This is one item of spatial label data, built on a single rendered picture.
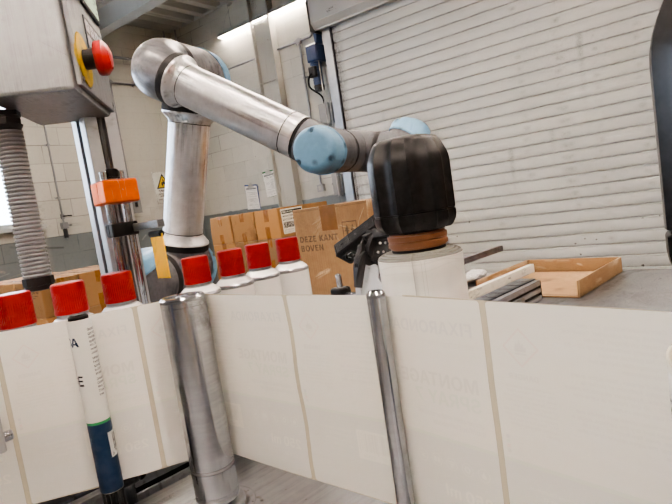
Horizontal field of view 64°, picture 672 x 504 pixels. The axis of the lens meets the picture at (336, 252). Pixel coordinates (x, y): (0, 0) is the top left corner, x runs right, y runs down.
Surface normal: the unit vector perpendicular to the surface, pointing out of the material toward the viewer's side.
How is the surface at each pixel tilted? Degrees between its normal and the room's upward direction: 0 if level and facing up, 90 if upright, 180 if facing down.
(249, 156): 90
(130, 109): 90
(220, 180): 90
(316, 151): 91
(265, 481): 0
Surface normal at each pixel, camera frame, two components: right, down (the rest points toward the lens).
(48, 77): 0.18, 0.07
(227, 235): -0.55, 0.18
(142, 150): 0.79, -0.07
